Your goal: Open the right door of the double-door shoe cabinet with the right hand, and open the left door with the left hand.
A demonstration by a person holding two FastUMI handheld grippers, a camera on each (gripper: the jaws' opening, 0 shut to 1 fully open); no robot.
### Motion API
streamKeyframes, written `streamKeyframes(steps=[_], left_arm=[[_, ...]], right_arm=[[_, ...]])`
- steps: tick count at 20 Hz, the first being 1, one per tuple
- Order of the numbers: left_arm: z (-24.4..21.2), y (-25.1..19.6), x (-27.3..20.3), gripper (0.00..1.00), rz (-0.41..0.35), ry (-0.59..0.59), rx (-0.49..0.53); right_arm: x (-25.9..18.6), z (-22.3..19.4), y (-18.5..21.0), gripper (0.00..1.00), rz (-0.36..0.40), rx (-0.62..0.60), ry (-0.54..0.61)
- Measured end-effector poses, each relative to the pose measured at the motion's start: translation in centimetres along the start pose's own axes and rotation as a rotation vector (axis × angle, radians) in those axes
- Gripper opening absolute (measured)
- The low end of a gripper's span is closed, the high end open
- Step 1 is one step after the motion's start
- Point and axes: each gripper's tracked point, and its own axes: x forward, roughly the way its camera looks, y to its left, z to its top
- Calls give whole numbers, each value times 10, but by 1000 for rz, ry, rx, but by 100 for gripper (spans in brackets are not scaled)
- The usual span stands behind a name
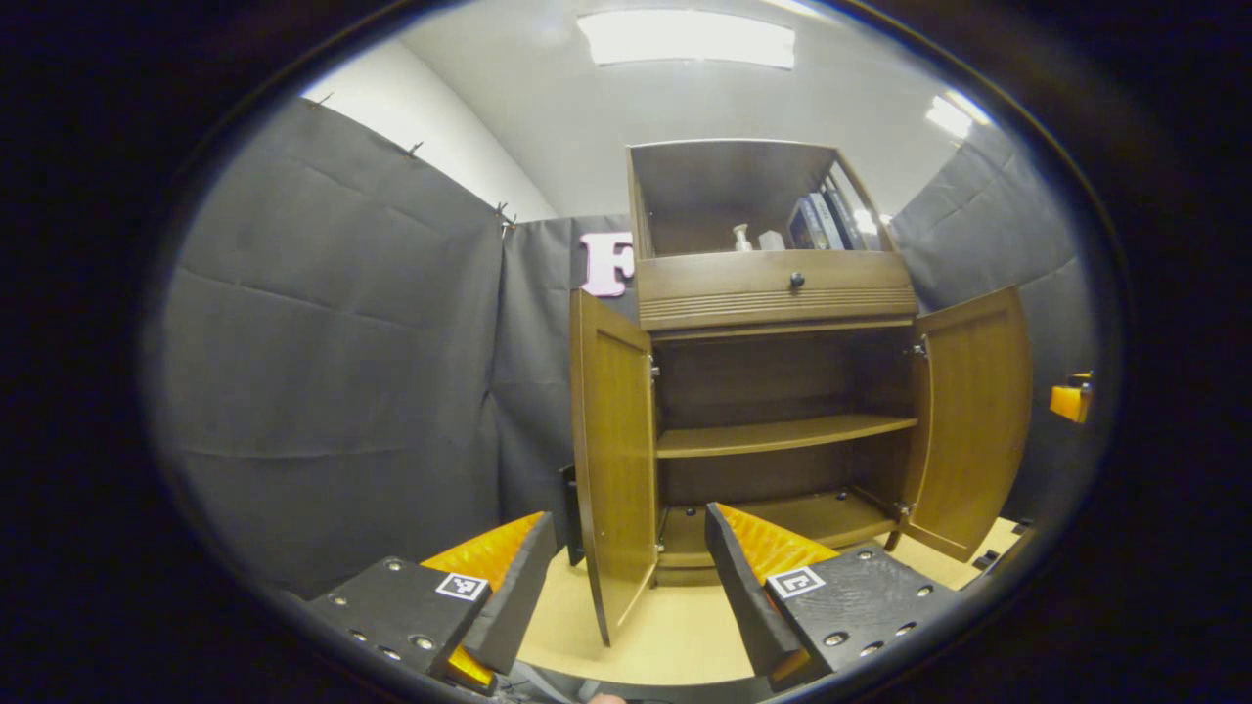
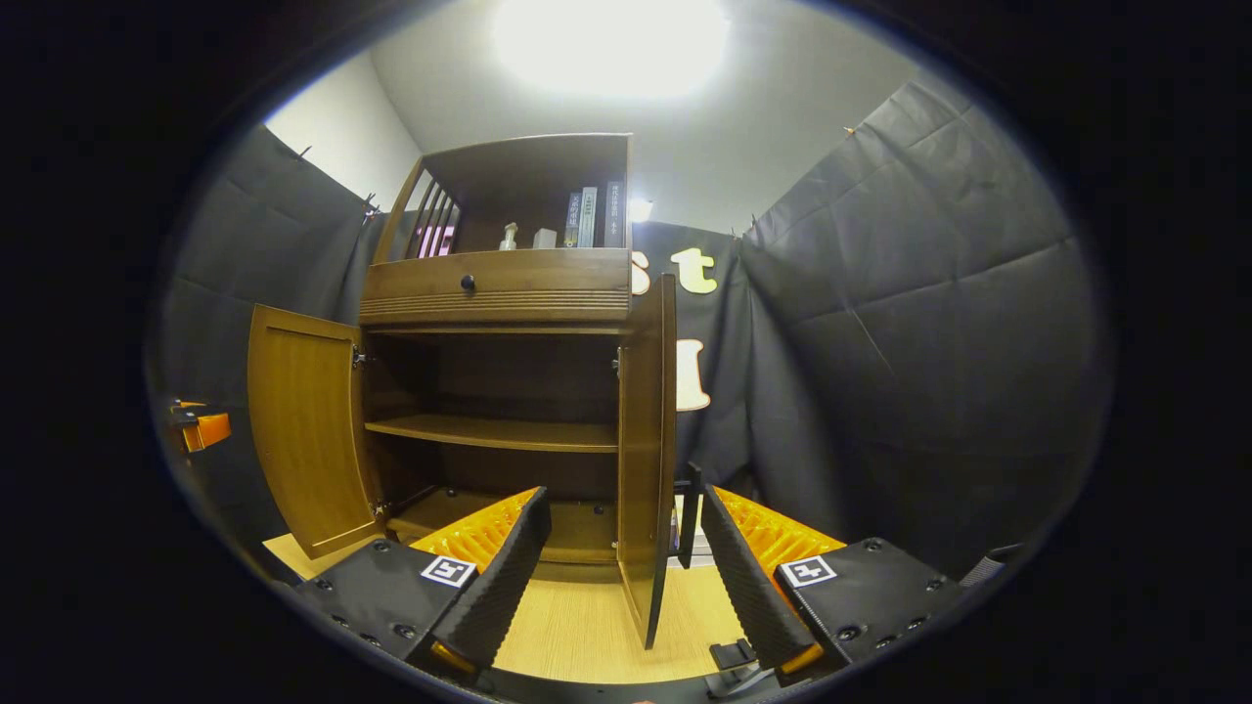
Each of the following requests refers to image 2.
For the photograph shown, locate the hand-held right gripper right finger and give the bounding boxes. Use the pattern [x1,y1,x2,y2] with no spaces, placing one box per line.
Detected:
[700,484,964,676]

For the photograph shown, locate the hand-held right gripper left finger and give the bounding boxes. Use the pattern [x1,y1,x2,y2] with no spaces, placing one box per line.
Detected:
[293,486,552,676]

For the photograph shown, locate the wooden shoe cabinet door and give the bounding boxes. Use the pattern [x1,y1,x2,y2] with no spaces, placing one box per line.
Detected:
[246,303,384,560]
[616,274,703,650]

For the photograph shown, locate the wooden double-door shoe cabinet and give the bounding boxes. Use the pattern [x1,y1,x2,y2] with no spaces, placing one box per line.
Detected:
[357,133,635,568]

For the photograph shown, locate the black backdrop cloth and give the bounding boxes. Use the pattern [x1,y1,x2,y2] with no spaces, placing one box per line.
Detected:
[161,78,1111,578]

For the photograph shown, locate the wooden drawer with black knob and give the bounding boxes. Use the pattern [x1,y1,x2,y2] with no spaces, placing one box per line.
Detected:
[360,247,632,324]

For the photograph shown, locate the large ceiling light panel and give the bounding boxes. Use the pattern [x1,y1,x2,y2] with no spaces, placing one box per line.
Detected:
[489,0,733,99]

